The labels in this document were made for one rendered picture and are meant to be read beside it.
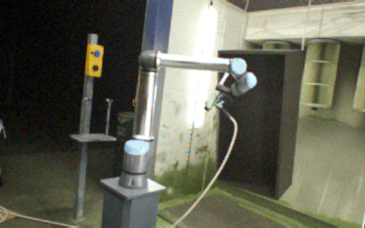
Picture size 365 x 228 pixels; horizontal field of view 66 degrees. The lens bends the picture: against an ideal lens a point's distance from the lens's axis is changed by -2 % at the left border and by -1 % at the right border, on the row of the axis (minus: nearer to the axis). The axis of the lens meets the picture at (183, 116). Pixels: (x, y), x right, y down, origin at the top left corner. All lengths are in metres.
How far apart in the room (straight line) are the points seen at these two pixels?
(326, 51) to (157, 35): 1.79
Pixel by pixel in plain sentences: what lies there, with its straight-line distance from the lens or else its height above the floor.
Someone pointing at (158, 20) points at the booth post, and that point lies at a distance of 2.72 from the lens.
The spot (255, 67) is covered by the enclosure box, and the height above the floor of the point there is 1.55.
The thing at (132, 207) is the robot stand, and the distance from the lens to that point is 1.77.
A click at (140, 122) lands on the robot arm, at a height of 1.02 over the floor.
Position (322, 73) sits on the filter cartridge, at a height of 1.61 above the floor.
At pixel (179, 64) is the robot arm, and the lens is 1.76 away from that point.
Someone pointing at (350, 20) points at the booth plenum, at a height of 2.13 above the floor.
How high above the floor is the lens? 1.29
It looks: 6 degrees down
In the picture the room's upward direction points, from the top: 7 degrees clockwise
